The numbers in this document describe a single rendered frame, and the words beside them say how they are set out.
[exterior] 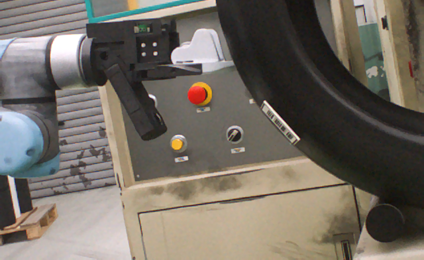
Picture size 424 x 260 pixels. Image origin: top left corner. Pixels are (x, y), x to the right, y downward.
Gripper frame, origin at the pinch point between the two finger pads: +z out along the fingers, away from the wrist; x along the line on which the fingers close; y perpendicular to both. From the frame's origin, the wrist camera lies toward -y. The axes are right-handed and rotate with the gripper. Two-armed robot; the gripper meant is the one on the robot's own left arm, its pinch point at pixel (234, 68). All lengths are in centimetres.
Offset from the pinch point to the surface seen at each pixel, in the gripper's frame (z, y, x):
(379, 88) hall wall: -29, -52, 907
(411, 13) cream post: 22.5, 6.5, 28.3
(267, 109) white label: 6.3, -4.7, -11.5
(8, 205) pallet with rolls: -336, -121, 545
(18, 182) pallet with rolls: -361, -110, 613
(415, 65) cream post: 22.7, -1.6, 28.4
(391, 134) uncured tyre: 20.3, -8.1, -12.8
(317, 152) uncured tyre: 11.6, -10.2, -9.7
